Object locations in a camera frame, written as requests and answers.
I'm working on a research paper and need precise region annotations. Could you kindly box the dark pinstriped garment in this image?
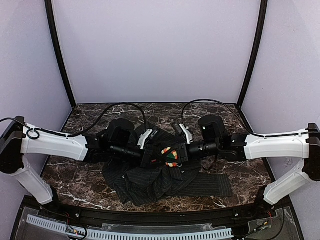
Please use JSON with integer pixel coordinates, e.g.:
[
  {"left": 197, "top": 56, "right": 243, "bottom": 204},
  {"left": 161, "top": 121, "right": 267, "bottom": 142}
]
[{"left": 102, "top": 128, "right": 233, "bottom": 206}]

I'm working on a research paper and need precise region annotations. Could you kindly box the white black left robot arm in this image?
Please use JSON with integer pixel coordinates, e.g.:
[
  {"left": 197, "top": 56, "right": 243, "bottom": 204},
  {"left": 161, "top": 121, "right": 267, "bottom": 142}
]
[{"left": 0, "top": 116, "right": 153, "bottom": 206}]

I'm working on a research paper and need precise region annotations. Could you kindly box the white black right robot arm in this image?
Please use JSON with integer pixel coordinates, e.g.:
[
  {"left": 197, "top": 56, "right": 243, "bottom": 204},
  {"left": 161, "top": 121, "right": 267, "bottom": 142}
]
[{"left": 173, "top": 115, "right": 320, "bottom": 209}]

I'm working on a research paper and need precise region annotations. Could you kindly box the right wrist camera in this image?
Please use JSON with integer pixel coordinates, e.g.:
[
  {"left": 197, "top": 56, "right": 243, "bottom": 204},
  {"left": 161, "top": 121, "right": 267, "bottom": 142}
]
[{"left": 172, "top": 122, "right": 194, "bottom": 145}]

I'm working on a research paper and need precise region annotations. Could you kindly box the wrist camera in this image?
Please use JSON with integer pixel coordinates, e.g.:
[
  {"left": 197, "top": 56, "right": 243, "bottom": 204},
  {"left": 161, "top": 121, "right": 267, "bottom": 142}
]
[
  {"left": 137, "top": 127, "right": 159, "bottom": 150},
  {"left": 172, "top": 122, "right": 194, "bottom": 145}
]

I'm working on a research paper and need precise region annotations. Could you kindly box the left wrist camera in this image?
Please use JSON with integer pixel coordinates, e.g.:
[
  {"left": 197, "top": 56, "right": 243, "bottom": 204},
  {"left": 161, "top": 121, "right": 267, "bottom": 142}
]
[{"left": 137, "top": 127, "right": 159, "bottom": 150}]

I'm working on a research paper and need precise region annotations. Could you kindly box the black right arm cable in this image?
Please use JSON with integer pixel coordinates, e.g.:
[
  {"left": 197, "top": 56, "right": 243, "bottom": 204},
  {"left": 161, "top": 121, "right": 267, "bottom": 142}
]
[{"left": 181, "top": 99, "right": 311, "bottom": 138}]

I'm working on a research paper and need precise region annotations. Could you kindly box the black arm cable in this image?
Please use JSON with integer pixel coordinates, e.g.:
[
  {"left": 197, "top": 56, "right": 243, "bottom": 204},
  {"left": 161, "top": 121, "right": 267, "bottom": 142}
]
[
  {"left": 181, "top": 99, "right": 311, "bottom": 138},
  {"left": 0, "top": 103, "right": 147, "bottom": 140}
]

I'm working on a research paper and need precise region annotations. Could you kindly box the black front table rail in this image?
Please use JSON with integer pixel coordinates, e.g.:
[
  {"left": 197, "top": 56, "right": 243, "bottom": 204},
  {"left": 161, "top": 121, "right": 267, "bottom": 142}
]
[{"left": 37, "top": 202, "right": 278, "bottom": 228}]

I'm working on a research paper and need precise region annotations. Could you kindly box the white slotted cable duct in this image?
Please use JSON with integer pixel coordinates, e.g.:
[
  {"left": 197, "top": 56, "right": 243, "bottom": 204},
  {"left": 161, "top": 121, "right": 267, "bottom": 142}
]
[{"left": 26, "top": 214, "right": 234, "bottom": 240}]

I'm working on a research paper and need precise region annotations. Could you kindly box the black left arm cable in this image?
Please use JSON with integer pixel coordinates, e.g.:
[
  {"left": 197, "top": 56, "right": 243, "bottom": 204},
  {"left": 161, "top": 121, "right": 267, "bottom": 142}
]
[{"left": 0, "top": 103, "right": 147, "bottom": 140}]

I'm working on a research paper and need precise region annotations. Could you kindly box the black left frame post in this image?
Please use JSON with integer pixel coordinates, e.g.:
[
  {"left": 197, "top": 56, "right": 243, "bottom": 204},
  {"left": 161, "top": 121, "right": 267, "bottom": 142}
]
[{"left": 44, "top": 0, "right": 77, "bottom": 109}]

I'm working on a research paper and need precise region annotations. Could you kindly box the black frame post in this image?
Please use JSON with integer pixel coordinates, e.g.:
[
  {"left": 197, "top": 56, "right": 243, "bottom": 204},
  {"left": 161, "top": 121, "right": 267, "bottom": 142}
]
[
  {"left": 237, "top": 0, "right": 268, "bottom": 109},
  {"left": 44, "top": 0, "right": 77, "bottom": 109}
]

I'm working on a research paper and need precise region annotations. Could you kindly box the black right frame post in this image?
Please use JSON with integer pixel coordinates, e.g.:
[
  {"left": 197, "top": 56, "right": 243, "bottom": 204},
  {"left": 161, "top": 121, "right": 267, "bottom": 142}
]
[{"left": 237, "top": 0, "right": 268, "bottom": 109}]

